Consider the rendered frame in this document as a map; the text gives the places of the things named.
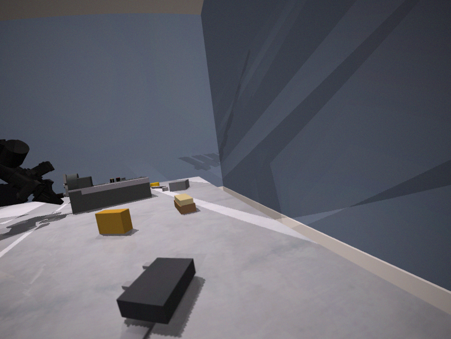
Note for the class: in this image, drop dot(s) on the brown cube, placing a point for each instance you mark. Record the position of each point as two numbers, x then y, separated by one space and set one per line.
114 221

